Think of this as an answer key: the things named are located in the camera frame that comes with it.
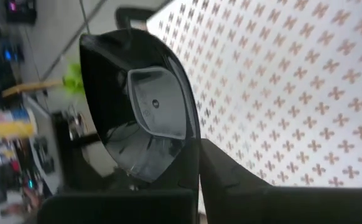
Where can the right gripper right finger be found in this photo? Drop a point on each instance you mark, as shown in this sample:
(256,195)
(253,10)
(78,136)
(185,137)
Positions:
(293,205)

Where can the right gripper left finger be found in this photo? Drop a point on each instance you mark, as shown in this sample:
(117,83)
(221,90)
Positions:
(122,208)

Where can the black leaf-shaped plate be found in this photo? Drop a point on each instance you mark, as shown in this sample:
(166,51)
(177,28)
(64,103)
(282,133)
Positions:
(106,93)

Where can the white perforated shelf rack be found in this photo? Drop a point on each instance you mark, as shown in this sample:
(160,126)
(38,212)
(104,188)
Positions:
(293,77)

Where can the yellow round container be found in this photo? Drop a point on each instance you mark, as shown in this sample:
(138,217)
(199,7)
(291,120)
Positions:
(16,129)

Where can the small potted green plant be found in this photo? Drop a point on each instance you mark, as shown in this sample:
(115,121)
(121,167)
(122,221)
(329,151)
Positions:
(73,81)

